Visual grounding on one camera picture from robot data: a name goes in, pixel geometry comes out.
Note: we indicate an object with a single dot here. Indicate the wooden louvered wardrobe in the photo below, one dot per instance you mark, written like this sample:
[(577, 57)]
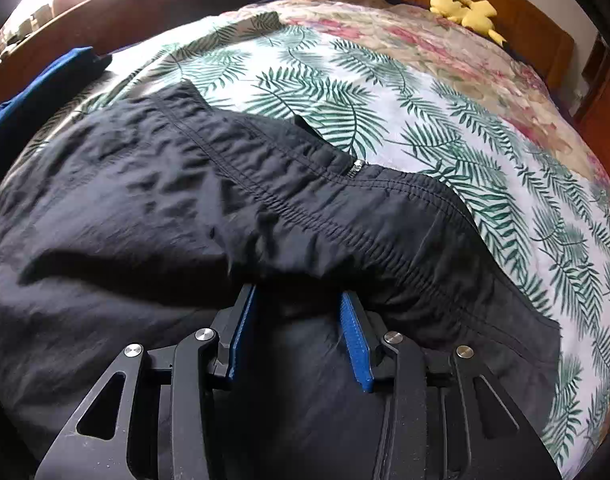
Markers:
[(593, 115)]

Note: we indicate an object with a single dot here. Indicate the black jacket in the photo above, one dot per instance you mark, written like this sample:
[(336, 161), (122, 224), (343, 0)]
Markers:
[(142, 221)]

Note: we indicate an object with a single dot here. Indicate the dark wooden side cabinet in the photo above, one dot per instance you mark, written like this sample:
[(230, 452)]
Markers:
[(104, 25)]

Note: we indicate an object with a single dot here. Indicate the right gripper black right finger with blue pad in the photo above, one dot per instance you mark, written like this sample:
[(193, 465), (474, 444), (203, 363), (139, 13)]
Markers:
[(446, 416)]

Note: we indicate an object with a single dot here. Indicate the folded blue garment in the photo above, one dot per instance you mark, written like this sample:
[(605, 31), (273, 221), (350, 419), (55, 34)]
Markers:
[(22, 116)]

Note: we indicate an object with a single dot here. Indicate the palm leaf print bedsheet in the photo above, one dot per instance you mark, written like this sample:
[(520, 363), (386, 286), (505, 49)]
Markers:
[(558, 254)]

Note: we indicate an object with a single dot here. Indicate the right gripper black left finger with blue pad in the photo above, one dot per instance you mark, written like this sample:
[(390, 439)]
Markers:
[(149, 414)]

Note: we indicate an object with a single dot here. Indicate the yellow plush toy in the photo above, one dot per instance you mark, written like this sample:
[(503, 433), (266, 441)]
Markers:
[(473, 15)]

